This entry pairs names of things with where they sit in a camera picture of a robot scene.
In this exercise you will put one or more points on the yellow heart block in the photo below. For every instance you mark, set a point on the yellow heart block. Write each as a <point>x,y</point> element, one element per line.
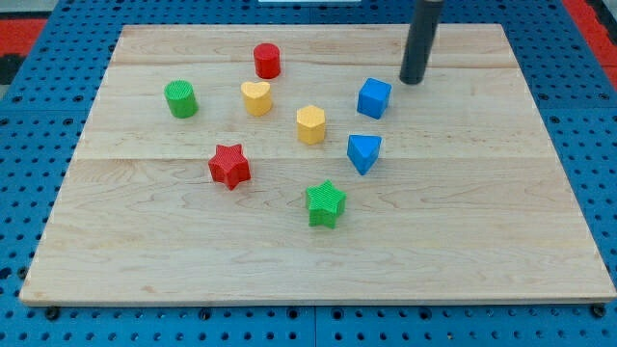
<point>257,97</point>

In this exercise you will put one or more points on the blue triangle block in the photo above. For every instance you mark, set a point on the blue triangle block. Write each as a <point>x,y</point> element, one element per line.
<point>363,151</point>

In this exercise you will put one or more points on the red cylinder block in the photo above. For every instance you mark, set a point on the red cylinder block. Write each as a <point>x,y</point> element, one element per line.
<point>267,59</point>

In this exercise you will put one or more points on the red star block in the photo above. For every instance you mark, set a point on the red star block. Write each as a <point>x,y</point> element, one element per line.
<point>229,166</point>

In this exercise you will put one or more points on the yellow hexagon block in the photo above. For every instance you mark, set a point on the yellow hexagon block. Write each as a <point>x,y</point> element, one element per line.
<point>311,124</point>

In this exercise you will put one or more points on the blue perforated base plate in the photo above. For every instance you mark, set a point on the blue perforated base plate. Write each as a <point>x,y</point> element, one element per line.
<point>568,62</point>

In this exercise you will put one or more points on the green cylinder block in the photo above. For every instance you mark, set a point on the green cylinder block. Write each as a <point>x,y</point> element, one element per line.
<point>180,98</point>

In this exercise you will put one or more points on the green star block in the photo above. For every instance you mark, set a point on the green star block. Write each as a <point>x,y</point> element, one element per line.
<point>325,204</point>

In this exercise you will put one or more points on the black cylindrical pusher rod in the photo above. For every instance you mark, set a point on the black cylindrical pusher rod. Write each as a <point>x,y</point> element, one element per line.
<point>422,31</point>

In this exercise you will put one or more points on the wooden board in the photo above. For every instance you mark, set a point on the wooden board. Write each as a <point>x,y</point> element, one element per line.
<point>466,204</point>

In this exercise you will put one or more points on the blue cube block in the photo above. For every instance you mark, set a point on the blue cube block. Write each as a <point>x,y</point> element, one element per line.
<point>373,99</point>

